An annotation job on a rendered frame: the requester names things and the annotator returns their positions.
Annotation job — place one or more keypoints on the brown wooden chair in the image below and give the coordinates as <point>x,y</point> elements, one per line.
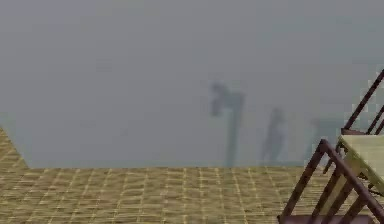
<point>336,171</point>
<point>364,102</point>

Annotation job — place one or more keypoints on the pale yellow dining table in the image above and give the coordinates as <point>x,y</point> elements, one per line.
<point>366,154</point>

